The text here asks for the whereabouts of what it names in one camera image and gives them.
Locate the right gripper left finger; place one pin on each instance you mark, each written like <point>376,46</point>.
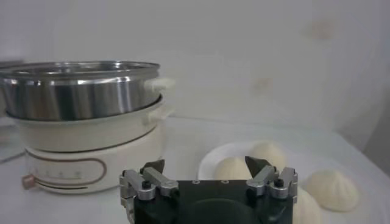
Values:
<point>161,182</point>

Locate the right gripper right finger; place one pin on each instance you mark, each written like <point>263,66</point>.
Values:
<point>262,179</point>

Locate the white steamed baozi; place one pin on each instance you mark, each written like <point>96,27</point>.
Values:
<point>306,210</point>
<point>269,152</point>
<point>332,191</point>
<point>231,170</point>

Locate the white round plate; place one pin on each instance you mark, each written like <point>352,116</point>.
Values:
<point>213,158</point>

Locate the cream electric cooker base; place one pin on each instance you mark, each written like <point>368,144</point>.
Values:
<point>91,170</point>

